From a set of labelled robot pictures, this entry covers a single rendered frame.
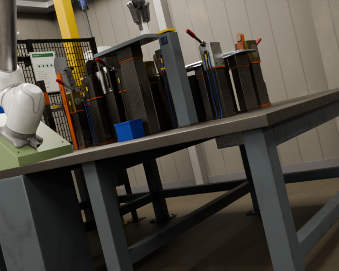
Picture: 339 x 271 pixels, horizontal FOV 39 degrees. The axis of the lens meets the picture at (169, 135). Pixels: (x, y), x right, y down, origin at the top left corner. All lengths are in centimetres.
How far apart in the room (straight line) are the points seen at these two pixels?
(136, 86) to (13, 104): 60
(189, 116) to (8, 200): 95
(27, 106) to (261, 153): 121
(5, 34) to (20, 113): 37
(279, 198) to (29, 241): 126
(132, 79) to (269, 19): 240
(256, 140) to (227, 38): 320
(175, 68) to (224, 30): 258
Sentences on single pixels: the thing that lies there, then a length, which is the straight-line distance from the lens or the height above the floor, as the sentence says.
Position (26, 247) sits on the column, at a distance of 242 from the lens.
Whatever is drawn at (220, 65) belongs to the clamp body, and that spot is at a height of 95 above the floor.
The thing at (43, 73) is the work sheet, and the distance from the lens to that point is 363.
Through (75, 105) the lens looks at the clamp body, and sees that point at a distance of 299.
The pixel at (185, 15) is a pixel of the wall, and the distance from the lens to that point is 498.
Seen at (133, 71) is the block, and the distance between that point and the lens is 237.
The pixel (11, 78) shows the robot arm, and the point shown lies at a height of 113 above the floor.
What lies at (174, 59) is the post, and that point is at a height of 101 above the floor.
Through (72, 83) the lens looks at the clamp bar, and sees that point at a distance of 303.
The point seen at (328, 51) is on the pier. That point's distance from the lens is 423.
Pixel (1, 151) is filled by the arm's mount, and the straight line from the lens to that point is 242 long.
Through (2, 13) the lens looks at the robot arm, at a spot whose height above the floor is 139.
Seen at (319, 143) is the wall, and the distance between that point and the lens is 448.
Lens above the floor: 75
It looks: 2 degrees down
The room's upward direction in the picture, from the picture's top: 13 degrees counter-clockwise
